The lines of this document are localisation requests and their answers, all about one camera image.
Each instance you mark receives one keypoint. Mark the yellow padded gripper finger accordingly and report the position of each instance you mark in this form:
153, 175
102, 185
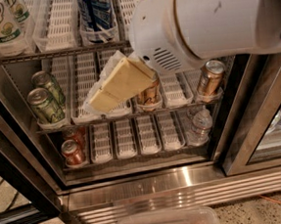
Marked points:
128, 79

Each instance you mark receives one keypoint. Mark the white foam gripper finger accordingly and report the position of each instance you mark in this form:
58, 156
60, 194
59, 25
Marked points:
96, 102

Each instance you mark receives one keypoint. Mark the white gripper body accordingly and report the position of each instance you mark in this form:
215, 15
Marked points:
154, 34

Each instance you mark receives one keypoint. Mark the blue pepsi can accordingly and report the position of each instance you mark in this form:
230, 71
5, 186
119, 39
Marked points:
97, 21

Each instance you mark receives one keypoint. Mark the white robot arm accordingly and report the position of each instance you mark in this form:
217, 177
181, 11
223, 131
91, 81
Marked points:
218, 28

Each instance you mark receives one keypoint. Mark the front gold soda can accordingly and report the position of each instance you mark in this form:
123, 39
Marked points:
149, 95

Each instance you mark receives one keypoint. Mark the gold soda can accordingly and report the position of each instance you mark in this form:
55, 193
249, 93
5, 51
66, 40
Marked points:
212, 74
149, 95

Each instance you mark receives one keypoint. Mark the right gold soda can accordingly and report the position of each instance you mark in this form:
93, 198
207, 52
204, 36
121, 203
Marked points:
212, 74

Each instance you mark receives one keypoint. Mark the rear red soda can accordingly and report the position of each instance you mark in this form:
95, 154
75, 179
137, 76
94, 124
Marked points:
74, 134

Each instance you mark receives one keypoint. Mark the red soda can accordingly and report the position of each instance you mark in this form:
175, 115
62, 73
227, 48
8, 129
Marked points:
73, 154
74, 134

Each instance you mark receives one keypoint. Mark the rear green soda can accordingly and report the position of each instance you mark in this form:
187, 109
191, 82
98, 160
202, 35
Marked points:
48, 81

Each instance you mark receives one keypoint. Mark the green soda can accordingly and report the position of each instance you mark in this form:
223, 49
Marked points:
48, 81
45, 106

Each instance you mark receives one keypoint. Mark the front green soda can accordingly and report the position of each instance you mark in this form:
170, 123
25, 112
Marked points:
45, 106

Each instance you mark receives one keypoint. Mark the front red soda can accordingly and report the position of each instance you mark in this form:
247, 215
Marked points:
73, 154

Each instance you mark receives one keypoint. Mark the rear 7up can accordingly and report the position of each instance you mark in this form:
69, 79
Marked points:
19, 9

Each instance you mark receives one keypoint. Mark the stainless steel fridge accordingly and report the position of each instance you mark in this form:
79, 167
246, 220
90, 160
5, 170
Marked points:
134, 165

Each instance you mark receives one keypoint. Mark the clear water bottle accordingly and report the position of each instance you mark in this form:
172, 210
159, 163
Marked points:
201, 123

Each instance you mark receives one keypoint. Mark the clear plastic food container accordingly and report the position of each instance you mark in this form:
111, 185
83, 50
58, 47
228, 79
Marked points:
203, 215

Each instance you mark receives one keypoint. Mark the middle wire shelf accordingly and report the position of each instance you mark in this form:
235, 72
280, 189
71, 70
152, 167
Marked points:
132, 115

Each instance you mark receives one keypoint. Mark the wire shelf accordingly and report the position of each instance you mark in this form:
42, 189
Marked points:
132, 115
64, 53

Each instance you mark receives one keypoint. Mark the top wire shelf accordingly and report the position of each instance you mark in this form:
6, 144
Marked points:
64, 53

